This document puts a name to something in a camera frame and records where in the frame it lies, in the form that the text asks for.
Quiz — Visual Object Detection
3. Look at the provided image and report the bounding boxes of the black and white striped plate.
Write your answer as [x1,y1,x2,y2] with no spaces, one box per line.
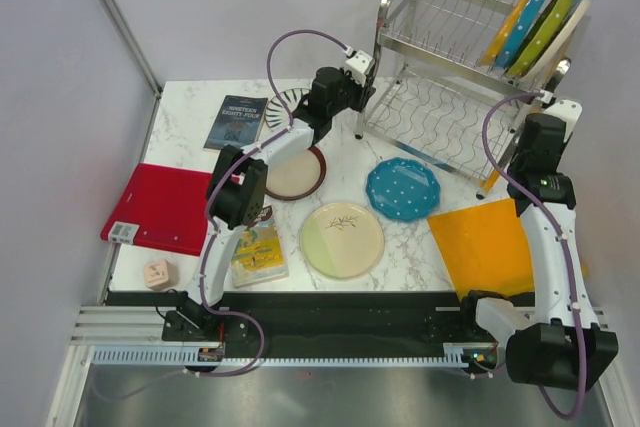
[265,87,310,131]

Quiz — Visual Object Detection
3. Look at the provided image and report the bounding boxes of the cream plate with red rim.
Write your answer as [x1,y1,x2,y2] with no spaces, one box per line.
[266,147,327,201]

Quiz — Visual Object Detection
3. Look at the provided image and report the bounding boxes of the cream and blue racked plate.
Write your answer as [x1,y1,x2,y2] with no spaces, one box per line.
[520,0,593,83]

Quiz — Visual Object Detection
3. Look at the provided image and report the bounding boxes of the blue polka dot racked plate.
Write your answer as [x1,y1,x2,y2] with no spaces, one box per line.
[493,0,545,69]

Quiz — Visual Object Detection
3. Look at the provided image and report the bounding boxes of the dark blue paperback book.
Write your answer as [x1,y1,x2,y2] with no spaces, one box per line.
[203,95,268,150]

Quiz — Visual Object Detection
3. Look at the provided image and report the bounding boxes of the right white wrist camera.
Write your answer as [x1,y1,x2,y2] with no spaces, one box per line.
[538,90,583,141]

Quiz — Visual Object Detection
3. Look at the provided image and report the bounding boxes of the red folder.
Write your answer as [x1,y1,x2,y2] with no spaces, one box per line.
[100,163,212,257]

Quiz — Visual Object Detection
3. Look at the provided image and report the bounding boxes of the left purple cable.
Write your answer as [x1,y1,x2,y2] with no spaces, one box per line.
[89,29,351,401]

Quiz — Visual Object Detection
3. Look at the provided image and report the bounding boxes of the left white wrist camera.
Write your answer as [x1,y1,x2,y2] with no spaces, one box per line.
[344,47,375,86]

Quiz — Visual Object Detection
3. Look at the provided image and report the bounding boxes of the purple cable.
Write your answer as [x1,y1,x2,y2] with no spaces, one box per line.
[89,29,351,401]
[482,91,589,418]

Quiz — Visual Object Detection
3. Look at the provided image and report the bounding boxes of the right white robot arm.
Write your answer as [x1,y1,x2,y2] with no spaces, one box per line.
[457,113,618,391]

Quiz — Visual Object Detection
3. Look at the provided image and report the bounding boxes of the orange cutting board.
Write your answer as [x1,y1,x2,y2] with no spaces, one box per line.
[427,198,534,298]

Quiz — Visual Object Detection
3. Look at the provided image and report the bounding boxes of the yellow polka dot plate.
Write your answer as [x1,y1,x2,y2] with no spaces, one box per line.
[478,0,542,68]

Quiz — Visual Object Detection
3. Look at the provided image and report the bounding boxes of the green polka dot plate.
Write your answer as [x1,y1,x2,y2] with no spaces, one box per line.
[506,0,573,77]

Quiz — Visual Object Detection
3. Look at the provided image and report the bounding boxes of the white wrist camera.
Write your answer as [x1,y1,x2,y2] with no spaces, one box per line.
[344,47,375,86]
[538,90,583,141]

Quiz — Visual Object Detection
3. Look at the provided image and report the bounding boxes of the cream and green floral plate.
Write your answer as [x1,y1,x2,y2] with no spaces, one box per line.
[299,202,385,280]

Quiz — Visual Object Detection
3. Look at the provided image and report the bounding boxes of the stainless steel dish rack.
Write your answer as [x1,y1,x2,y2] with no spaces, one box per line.
[355,0,571,199]

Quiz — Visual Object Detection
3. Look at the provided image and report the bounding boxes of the grey slotted cable duct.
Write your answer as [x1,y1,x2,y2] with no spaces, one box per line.
[90,343,493,368]

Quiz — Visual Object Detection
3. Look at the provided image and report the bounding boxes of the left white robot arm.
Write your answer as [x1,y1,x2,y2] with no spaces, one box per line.
[162,67,375,342]

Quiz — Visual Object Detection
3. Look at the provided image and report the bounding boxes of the yellow illustrated paperback book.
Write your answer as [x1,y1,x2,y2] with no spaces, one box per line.
[231,205,289,288]

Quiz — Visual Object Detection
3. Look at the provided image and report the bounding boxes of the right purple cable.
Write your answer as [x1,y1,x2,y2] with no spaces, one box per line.
[482,91,589,418]

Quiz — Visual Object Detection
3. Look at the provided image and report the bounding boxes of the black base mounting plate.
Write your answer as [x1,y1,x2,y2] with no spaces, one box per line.
[159,291,521,348]

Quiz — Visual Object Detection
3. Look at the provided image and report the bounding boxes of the small pink box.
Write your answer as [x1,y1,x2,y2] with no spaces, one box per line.
[143,260,178,291]

